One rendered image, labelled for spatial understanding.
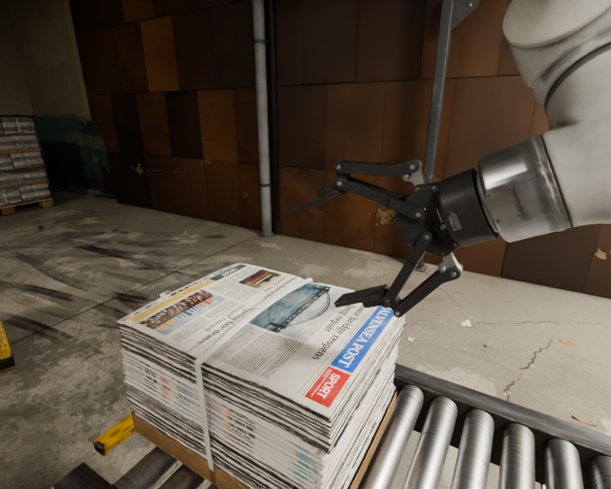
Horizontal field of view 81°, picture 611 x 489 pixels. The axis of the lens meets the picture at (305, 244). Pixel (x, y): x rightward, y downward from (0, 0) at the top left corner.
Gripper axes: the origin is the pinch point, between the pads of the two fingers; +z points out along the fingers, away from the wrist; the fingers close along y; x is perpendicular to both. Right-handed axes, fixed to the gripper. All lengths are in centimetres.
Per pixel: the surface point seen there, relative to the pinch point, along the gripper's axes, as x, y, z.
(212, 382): -13.5, 9.6, 15.4
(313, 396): -12.0, 13.0, 1.1
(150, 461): -16.2, 21.2, 36.5
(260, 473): -14.3, 22.5, 13.2
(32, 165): 207, -219, 545
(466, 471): 8.4, 41.3, -3.0
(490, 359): 162, 114, 31
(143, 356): -13.4, 4.4, 29.4
